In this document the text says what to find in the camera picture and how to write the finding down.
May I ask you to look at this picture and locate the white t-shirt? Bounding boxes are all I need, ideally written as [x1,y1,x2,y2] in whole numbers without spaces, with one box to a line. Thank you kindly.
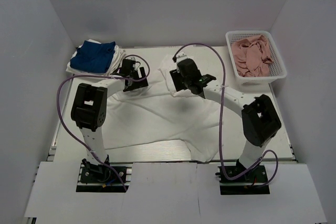
[66,39,125,76]
[101,53,245,163]

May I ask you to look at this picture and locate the blue t-shirt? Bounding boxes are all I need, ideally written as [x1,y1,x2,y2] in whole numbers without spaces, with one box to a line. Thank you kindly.
[70,40,116,74]

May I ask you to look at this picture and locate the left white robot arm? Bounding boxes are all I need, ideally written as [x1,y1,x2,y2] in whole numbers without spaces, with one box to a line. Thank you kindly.
[71,58,148,182]

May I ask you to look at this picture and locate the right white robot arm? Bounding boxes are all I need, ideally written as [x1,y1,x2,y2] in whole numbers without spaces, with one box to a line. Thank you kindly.
[170,56,281,182]

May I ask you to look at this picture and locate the folded white t-shirt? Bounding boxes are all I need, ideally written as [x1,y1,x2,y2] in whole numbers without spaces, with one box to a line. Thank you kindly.
[66,39,125,76]

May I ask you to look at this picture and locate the pink t-shirt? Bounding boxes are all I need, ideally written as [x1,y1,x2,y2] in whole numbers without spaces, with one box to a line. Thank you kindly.
[231,35,274,78]

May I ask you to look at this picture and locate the white plastic basket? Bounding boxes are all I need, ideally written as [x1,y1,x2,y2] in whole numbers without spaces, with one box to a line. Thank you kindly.
[225,30,287,85]

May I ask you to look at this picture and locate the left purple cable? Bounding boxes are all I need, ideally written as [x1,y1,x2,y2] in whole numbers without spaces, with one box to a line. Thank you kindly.
[57,55,151,192]

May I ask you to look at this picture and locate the purple cable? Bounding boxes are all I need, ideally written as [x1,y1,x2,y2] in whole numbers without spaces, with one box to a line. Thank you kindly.
[57,55,151,192]
[172,42,279,185]

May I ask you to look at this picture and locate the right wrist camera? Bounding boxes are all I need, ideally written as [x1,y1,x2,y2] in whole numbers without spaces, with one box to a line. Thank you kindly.
[175,52,188,63]

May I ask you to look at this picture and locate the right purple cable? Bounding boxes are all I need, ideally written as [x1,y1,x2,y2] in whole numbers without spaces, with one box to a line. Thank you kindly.
[172,42,279,185]

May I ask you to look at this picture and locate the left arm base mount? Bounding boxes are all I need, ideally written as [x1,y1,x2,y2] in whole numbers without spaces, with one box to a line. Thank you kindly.
[76,159,131,193]

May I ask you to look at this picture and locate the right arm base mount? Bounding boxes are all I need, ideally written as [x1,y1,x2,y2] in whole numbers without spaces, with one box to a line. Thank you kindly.
[215,165,270,196]

